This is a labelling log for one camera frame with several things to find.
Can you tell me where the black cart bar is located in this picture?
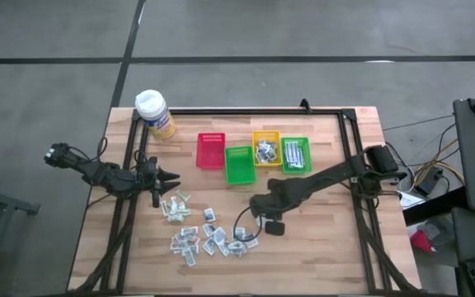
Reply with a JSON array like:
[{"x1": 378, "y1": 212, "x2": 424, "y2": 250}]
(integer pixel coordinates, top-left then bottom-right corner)
[{"x1": 402, "y1": 187, "x2": 468, "y2": 226}]

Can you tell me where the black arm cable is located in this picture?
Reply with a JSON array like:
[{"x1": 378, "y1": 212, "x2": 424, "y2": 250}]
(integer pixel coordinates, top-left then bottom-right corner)
[
  {"x1": 232, "y1": 205, "x2": 263, "y2": 243},
  {"x1": 96, "y1": 137, "x2": 109, "y2": 162}
]

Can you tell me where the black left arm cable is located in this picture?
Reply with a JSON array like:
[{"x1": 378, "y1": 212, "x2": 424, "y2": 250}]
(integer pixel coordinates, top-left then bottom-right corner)
[{"x1": 96, "y1": 137, "x2": 109, "y2": 162}]

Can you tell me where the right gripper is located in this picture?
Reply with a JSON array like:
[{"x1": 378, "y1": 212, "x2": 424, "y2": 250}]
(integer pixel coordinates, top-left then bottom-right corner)
[{"x1": 248, "y1": 177, "x2": 294, "y2": 224}]

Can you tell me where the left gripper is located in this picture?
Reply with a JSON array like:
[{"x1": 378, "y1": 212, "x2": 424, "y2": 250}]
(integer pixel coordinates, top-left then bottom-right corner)
[{"x1": 138, "y1": 155, "x2": 181, "y2": 196}]

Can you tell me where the green plastic basket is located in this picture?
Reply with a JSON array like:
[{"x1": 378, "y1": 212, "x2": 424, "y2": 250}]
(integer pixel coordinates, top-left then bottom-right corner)
[
  {"x1": 224, "y1": 145, "x2": 257, "y2": 186},
  {"x1": 280, "y1": 136, "x2": 313, "y2": 175}
]

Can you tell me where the yellow plastic basket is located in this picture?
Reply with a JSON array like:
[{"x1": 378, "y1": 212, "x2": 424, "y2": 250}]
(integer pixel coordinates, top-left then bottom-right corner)
[{"x1": 252, "y1": 130, "x2": 284, "y2": 168}]

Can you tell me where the white paper sheet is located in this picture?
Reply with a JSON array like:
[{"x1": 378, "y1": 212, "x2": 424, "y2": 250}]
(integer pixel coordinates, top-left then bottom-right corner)
[{"x1": 397, "y1": 191, "x2": 426, "y2": 210}]

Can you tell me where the black power supply box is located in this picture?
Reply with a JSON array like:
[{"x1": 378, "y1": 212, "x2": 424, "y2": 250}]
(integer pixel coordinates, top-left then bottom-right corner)
[{"x1": 414, "y1": 167, "x2": 444, "y2": 197}]

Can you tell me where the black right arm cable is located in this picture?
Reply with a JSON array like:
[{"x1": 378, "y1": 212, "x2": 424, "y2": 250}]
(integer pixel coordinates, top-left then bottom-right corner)
[{"x1": 232, "y1": 205, "x2": 263, "y2": 243}]

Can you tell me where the yellow cable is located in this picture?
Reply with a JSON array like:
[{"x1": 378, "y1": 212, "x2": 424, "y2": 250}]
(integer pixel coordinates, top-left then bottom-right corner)
[{"x1": 412, "y1": 138, "x2": 465, "y2": 186}]

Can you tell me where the Lysol wipes canister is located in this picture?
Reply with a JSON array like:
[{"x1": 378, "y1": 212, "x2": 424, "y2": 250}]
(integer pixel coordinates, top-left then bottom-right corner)
[{"x1": 134, "y1": 89, "x2": 177, "y2": 140}]

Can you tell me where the red cloth object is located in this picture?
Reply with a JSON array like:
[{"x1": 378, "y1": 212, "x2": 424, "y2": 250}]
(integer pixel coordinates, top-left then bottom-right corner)
[{"x1": 409, "y1": 229, "x2": 435, "y2": 253}]

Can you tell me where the red plastic basket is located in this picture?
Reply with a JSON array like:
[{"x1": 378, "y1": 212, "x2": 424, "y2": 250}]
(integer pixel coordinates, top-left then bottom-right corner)
[{"x1": 195, "y1": 131, "x2": 227, "y2": 171}]

